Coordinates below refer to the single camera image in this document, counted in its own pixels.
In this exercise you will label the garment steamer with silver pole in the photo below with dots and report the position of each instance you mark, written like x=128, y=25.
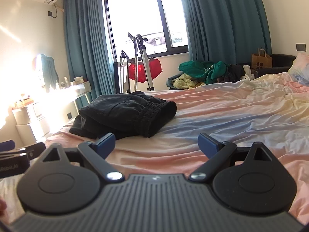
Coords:
x=147, y=65

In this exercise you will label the dark clothes pile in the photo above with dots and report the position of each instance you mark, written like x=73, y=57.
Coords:
x=231, y=75

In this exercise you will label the brown paper bag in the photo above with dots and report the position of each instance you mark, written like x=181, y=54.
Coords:
x=262, y=61

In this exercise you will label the pastel pillow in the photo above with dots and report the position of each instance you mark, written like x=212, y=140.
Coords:
x=300, y=67

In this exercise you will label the teal curtain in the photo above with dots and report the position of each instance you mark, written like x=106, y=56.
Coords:
x=84, y=41
x=217, y=17

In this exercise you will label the clear bottle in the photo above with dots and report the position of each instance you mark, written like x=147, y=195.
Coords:
x=65, y=82

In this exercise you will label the black framed window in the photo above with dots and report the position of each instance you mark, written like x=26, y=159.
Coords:
x=135, y=17

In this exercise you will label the black sofa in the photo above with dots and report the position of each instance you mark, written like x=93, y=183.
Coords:
x=282, y=61

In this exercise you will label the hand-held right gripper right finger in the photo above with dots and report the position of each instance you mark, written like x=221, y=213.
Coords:
x=207, y=145

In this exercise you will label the pastel bed sheet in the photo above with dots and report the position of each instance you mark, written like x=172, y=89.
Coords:
x=217, y=116

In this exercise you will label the red garment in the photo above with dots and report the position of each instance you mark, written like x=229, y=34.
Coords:
x=154, y=67

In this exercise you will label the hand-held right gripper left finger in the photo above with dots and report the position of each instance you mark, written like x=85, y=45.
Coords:
x=106, y=145

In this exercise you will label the white drawer unit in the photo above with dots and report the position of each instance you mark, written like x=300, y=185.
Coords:
x=31, y=123

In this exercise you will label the green garment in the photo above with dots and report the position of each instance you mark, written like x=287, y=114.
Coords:
x=200, y=69

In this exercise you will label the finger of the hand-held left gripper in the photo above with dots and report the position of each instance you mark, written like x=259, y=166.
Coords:
x=33, y=149

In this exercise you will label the dark grey denim pants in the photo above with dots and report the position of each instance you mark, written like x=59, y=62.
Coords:
x=82, y=129

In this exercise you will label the teal towel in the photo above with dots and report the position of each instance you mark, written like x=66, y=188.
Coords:
x=49, y=70

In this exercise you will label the black elastic-waist shorts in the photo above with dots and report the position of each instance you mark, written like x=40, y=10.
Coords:
x=135, y=113

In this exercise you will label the white plastic bag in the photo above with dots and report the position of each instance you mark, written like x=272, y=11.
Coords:
x=248, y=71

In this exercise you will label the black framed rack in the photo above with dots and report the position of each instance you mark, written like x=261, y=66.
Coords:
x=120, y=77

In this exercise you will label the black wall socket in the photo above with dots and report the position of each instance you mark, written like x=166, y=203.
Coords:
x=51, y=13

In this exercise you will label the yellow knitted blanket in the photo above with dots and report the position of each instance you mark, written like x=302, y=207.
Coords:
x=185, y=82

